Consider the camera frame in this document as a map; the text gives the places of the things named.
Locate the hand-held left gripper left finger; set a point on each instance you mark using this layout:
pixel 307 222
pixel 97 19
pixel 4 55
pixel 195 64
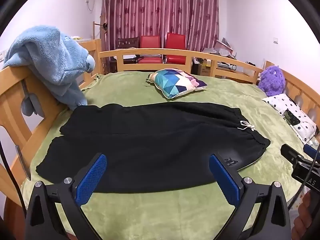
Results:
pixel 91 177

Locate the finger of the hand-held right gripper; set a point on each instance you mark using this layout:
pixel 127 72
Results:
pixel 288 152
pixel 311 151

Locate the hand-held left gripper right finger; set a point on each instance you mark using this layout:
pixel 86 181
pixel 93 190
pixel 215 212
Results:
pixel 223 180

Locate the black pants with white stripe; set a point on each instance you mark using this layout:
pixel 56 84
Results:
pixel 150 142

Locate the person's right hand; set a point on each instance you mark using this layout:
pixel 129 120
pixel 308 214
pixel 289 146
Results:
pixel 303 212

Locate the white floral pillow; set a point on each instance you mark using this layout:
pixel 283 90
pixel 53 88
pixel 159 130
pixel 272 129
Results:
pixel 292 116

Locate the green fleece blanket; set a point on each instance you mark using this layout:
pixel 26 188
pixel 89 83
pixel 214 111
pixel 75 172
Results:
pixel 175 215

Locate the purple plush toy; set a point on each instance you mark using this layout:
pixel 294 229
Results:
pixel 271 81

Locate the geometric print pillow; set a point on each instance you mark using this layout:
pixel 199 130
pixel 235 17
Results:
pixel 176 82

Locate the pile of papers and boxes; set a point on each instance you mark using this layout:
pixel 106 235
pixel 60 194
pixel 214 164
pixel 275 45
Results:
pixel 220 52

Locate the light blue fluffy towel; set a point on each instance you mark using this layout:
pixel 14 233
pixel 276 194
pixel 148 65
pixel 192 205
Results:
pixel 52 57

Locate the red padded chair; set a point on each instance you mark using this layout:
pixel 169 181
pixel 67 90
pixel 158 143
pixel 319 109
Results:
pixel 175 47
pixel 150 52

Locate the dark wooden chair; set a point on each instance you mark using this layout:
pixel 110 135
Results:
pixel 127 43

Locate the wooden coat rack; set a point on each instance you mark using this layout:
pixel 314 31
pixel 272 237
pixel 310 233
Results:
pixel 100 30

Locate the maroon patterned curtain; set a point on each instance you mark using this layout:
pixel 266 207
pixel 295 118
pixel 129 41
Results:
pixel 160 7

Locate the wooden bed frame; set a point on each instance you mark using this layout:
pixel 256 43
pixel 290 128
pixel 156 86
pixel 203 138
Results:
pixel 15 100

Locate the white wall switch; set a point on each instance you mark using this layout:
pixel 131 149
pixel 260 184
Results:
pixel 275 40

